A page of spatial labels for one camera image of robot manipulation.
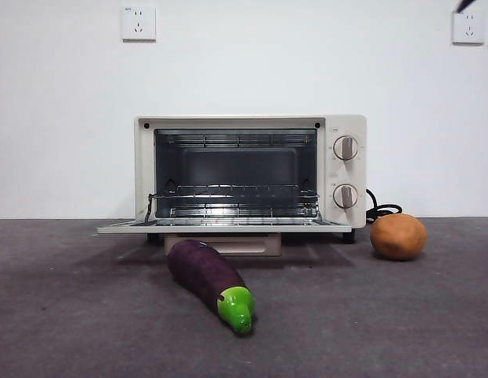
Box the white wall socket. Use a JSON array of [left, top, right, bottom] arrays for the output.
[[122, 5, 157, 43], [451, 10, 486, 46]]

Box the oven door with beige handle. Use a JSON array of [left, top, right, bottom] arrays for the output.
[[97, 218, 353, 258]]

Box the cream oven knob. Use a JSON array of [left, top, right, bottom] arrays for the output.
[[332, 183, 359, 210], [332, 135, 360, 162]]

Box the cream Toshiba toaster oven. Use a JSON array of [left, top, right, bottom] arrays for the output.
[[133, 113, 368, 245]]

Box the brown potato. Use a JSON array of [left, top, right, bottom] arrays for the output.
[[369, 213, 428, 261]]

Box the purple eggplant with green stem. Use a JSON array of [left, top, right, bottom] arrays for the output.
[[166, 239, 256, 338]]

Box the wire oven rack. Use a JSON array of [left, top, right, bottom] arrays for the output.
[[146, 183, 322, 224]]

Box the black oven power cable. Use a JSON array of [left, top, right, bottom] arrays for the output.
[[364, 188, 403, 226]]

